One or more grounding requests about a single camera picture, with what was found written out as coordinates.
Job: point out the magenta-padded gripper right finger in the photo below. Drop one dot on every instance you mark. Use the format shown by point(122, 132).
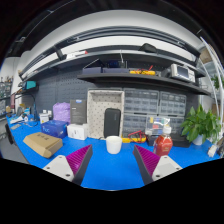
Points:
point(165, 166)

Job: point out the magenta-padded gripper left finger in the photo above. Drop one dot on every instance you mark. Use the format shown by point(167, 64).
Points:
point(60, 166)

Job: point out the red drink bottle white cap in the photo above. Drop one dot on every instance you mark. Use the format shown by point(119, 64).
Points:
point(162, 145)

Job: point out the brown cardboard box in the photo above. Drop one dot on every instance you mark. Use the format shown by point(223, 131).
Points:
point(41, 144)

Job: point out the black zip case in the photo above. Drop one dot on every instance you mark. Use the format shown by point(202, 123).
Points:
point(181, 141)

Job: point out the black flat box white label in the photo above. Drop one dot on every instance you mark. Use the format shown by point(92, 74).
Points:
point(150, 140)

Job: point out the blue box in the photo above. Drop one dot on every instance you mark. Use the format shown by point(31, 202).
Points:
point(54, 128)

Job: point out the yellow multimeter with red leads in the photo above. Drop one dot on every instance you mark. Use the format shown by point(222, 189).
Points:
point(135, 137)

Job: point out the grey small-parts drawer cabinet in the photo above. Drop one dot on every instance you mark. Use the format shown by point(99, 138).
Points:
point(172, 104)
point(178, 124)
point(133, 122)
point(141, 101)

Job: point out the clear box with colourful parts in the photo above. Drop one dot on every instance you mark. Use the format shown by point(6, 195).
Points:
point(156, 122)

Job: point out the white plug adapter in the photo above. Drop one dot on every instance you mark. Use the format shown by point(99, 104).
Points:
point(212, 151)

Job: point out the green potted plant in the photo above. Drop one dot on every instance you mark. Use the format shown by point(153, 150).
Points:
point(200, 125)

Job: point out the purple plastic bag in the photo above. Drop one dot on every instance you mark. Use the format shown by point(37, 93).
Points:
point(61, 111)

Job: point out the white cup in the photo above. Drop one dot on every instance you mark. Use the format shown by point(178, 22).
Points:
point(114, 145)

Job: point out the dark grey box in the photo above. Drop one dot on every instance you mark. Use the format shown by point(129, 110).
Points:
point(78, 111)

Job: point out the beige dotted storage basket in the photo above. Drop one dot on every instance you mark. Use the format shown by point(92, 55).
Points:
point(96, 113)

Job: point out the black rounded case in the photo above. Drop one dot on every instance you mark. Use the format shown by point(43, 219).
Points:
point(112, 122)

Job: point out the teal desk lamp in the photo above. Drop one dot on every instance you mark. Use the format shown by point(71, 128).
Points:
point(30, 85)

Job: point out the dark wall shelf unit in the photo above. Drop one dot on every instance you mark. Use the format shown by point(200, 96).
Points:
point(133, 79)

